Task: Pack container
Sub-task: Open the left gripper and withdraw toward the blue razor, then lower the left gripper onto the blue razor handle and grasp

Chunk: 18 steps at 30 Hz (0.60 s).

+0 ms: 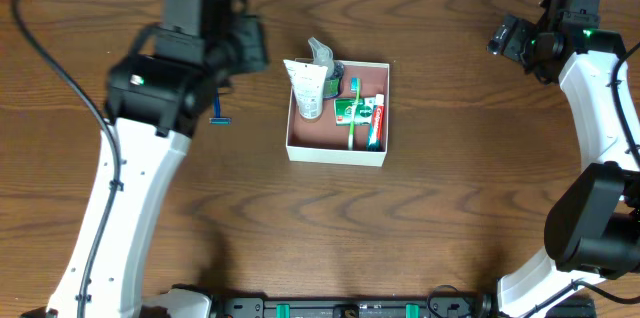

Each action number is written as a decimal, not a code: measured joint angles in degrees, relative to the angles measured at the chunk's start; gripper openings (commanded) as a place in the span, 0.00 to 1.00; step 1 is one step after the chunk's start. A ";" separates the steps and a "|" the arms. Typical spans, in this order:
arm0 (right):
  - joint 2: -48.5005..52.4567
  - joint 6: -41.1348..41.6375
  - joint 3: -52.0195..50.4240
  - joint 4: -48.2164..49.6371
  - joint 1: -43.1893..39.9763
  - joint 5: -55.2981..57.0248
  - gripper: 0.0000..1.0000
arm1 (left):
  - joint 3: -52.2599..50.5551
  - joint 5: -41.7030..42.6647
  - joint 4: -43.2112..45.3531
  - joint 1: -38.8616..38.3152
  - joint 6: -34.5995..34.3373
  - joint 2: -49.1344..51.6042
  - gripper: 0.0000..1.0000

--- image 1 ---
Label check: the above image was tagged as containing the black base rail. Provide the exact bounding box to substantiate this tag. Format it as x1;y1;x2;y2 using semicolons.
210;293;501;318

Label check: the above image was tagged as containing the teal white toothpaste tube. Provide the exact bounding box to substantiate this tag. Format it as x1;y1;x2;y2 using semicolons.
366;94;385;151

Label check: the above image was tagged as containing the blue disposable razor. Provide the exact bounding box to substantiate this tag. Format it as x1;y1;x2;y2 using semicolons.
209;91;232;126

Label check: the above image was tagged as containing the white box with pink interior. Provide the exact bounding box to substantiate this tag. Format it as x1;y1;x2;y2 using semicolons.
285;61;391;167

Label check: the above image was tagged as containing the purple soap pump bottle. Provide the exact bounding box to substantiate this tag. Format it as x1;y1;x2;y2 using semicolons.
308;37;344;99

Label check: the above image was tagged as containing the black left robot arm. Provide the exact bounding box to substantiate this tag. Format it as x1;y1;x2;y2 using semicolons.
33;0;269;317

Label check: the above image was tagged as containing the white lotion tube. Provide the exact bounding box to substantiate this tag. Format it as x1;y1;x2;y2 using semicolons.
283;60;327;121

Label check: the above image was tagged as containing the green white soap box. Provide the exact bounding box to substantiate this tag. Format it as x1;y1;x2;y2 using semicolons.
334;97;375;126

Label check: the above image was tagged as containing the green white toothbrush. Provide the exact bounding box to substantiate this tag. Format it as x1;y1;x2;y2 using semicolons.
348;77;361;151

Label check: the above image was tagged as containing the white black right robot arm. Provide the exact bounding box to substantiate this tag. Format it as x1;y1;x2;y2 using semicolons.
481;0;639;317

